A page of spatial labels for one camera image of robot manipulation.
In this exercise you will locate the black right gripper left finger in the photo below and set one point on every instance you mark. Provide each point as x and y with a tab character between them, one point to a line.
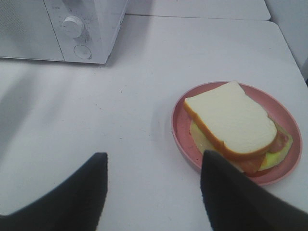
74	205

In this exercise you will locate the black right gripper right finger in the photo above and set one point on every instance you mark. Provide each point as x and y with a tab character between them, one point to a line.
234	203

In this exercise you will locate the pink round plate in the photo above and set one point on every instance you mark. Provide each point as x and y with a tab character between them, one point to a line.
180	125

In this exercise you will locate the white microwave door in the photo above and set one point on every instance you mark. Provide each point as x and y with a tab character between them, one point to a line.
26	31

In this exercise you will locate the red ham tomato filling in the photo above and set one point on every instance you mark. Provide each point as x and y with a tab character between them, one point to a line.
252	166

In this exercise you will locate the yellow green lettuce cheese layer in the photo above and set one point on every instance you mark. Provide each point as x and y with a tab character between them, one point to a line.
274	159

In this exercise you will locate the top bread slice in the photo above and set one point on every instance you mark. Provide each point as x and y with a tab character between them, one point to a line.
236	125

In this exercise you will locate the lower white timer knob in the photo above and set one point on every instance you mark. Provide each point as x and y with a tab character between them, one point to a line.
73	26

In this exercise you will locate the white microwave oven body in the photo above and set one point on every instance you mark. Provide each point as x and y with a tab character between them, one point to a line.
102	20

